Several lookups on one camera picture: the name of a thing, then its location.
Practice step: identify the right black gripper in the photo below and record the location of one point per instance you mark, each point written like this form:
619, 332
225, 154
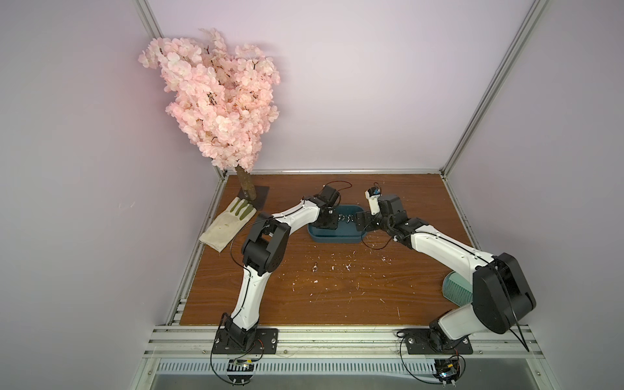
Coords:
367, 220

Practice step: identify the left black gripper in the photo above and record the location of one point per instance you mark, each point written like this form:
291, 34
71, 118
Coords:
334, 224

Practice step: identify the teal plastic storage box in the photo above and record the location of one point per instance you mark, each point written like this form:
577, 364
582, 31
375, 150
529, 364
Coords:
344, 234

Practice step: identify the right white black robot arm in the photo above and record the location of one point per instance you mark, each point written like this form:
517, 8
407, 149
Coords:
501, 295

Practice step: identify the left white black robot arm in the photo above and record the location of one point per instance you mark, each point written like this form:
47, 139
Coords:
263, 252

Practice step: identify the pile of silver wing nuts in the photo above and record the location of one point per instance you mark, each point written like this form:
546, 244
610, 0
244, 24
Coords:
348, 218

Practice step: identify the teal plastic dustpan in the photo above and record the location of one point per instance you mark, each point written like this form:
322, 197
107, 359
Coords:
457, 290

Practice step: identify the white green work glove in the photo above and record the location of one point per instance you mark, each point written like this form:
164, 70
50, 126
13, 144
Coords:
227, 224

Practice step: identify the pink artificial blossom tree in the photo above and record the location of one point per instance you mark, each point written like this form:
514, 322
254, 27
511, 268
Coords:
224, 99

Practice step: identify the right small circuit board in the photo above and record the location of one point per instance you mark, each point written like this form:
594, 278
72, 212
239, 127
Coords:
447, 371

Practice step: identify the small circuit board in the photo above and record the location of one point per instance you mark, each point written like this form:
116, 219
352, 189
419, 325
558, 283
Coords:
240, 371
447, 371

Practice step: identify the left small circuit board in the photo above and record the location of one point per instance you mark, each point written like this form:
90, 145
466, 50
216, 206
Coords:
240, 371

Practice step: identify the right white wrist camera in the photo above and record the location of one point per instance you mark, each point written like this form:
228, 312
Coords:
373, 195

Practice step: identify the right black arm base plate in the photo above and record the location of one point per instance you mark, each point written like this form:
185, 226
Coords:
428, 342

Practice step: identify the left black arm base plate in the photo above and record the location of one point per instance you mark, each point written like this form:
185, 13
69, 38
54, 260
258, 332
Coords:
256, 341

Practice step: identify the aluminium front rail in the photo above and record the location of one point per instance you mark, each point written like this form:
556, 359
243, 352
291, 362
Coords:
329, 341

